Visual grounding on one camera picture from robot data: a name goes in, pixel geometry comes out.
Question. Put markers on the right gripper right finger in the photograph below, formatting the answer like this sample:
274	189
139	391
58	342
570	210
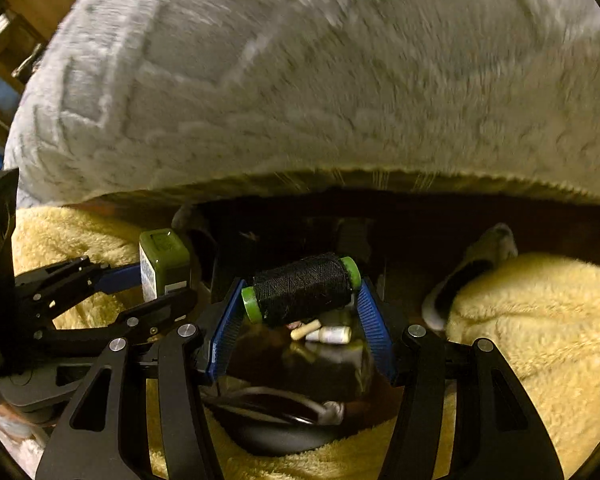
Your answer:
497	431

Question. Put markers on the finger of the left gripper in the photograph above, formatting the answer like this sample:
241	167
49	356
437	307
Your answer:
80	279
136	324

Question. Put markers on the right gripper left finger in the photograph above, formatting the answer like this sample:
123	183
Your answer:
135	388

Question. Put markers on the green square box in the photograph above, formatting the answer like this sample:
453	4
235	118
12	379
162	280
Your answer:
164	263

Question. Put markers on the black thread spool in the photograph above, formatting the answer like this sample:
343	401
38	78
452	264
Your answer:
302	289

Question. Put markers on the yellow fluffy blanket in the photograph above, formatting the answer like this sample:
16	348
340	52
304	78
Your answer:
542	311

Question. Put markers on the white small bottle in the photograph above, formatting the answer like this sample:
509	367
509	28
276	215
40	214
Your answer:
339	335

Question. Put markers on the grey plush blanket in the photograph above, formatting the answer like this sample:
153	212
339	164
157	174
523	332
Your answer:
164	101

